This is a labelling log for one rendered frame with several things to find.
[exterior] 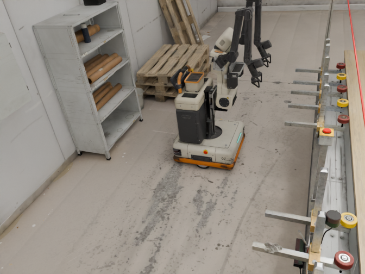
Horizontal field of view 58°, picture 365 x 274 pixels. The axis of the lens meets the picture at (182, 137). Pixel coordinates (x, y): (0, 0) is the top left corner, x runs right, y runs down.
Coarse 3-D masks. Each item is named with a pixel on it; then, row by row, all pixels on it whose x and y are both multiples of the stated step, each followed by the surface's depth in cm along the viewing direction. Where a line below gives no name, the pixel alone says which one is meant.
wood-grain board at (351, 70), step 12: (348, 60) 324; (360, 60) 322; (348, 72) 303; (360, 72) 300; (348, 84) 284; (348, 96) 268; (360, 96) 266; (348, 108) 256; (360, 108) 251; (360, 120) 238; (360, 132) 227; (360, 144) 216; (360, 156) 206; (360, 168) 197; (360, 180) 189; (360, 192) 181; (360, 204) 175; (360, 216) 168; (360, 228) 162; (360, 240) 157; (360, 252) 152; (360, 264) 147
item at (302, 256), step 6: (258, 246) 165; (264, 246) 164; (276, 252) 162; (282, 252) 160; (288, 252) 160; (294, 252) 160; (300, 252) 159; (294, 258) 159; (300, 258) 158; (306, 258) 156; (324, 258) 155; (324, 264) 154; (330, 264) 153; (342, 270) 152
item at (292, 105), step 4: (288, 104) 278; (292, 104) 277; (296, 104) 277; (300, 104) 276; (304, 104) 275; (308, 104) 275; (300, 108) 276; (304, 108) 275; (308, 108) 274; (312, 108) 272; (316, 108) 271; (328, 108) 268; (332, 108) 266; (336, 108) 265; (340, 108) 265
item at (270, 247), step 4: (264, 244) 165; (268, 244) 163; (272, 244) 164; (276, 244) 163; (268, 248) 161; (272, 248) 161; (276, 248) 161; (280, 248) 162; (268, 252) 161; (272, 252) 161
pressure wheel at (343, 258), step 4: (336, 252) 152; (340, 252) 152; (344, 252) 152; (348, 252) 152; (336, 256) 151; (340, 256) 151; (344, 256) 150; (348, 256) 150; (352, 256) 150; (336, 260) 149; (340, 260) 149; (344, 260) 149; (348, 260) 148; (352, 260) 148; (336, 264) 150; (340, 264) 148; (344, 264) 147; (348, 264) 147; (352, 264) 147; (340, 268) 149; (344, 268) 148; (348, 268) 147; (340, 272) 155
